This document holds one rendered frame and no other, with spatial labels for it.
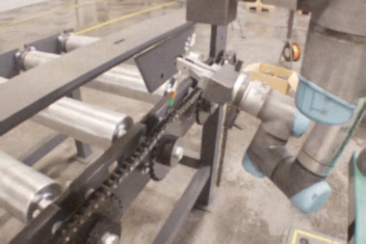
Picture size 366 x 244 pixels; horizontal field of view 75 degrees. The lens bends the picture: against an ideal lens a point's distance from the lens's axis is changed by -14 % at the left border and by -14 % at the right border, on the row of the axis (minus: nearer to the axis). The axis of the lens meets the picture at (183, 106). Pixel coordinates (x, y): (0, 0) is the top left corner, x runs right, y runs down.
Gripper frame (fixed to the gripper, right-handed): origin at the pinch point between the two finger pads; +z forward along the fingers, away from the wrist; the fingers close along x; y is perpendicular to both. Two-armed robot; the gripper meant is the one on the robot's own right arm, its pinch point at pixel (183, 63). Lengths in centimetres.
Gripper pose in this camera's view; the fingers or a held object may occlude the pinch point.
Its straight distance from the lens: 64.8
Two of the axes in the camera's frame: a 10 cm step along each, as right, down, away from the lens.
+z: -8.7, -4.5, 2.2
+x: -4.0, 3.7, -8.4
